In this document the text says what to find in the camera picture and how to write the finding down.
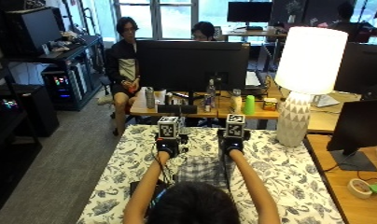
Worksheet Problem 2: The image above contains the person's right hand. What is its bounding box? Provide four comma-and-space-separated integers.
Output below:
216, 128, 254, 156

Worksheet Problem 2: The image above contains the person's left hand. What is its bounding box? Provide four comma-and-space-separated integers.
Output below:
155, 134, 191, 159

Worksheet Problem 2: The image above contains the white marker cube right glove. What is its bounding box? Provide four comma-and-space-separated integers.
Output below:
224, 113, 247, 138

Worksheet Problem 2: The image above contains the white marker cube glove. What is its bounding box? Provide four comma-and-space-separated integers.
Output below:
224, 113, 247, 138
156, 116, 180, 140

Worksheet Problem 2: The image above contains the white marker cube left glove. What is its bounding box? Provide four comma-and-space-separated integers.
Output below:
156, 116, 180, 140

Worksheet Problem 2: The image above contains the long wooden desk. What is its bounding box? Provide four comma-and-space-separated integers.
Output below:
129, 89, 281, 121

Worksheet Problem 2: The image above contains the grey checked cloth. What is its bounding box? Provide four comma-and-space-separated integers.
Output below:
174, 153, 232, 189

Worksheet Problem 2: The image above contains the green plastic cup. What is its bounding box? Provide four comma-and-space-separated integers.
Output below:
243, 94, 256, 116

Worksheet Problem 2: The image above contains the clear bottle with pale contents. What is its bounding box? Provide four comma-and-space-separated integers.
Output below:
230, 89, 244, 115

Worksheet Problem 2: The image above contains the small yellow box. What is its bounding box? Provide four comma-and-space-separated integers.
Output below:
262, 97, 279, 112

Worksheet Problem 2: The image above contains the blue floral white tablecloth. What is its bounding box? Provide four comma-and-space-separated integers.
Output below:
75, 124, 345, 224

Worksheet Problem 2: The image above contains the white cup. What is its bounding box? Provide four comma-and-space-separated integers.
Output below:
155, 89, 168, 105

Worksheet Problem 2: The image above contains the clear water bottle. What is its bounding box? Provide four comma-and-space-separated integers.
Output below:
206, 78, 216, 108

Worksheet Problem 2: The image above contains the grey metal tumbler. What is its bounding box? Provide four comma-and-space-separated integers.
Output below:
143, 86, 156, 110

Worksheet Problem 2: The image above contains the white laptop stand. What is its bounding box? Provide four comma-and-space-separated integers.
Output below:
311, 93, 341, 108

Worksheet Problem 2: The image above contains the wide black monitor with stand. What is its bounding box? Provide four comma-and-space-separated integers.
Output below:
137, 39, 252, 115

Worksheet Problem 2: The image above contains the black monitor on square foot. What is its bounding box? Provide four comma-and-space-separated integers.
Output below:
325, 98, 377, 173

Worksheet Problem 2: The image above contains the white table lamp patterned base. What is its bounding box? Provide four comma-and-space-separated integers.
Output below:
273, 26, 349, 148

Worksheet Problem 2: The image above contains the roll of beige tape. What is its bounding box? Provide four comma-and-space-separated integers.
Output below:
347, 178, 373, 200

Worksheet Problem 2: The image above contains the black monitor seen from behind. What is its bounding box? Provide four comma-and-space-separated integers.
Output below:
332, 41, 377, 94

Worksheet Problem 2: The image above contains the computer tower with coloured lights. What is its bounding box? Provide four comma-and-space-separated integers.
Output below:
41, 65, 89, 107

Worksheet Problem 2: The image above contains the wooden desk with black edge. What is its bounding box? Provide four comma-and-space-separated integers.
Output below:
303, 133, 377, 224

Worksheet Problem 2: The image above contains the black shelf desk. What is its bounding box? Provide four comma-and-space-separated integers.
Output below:
0, 35, 105, 112

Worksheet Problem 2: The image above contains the black monitor by window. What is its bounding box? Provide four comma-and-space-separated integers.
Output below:
226, 1, 273, 31

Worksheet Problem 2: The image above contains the large black computer case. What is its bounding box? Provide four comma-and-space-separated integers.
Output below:
4, 7, 66, 58

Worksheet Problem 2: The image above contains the black cable of left glove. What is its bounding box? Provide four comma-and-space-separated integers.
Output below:
152, 148, 179, 189

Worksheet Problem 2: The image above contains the black cable of glove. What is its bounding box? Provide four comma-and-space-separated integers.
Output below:
218, 146, 234, 191
152, 148, 179, 189

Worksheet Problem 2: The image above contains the black cable of right glove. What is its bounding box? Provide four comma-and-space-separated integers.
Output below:
218, 146, 234, 191

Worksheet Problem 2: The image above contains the black monitor cable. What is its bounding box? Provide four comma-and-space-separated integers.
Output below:
323, 161, 377, 185

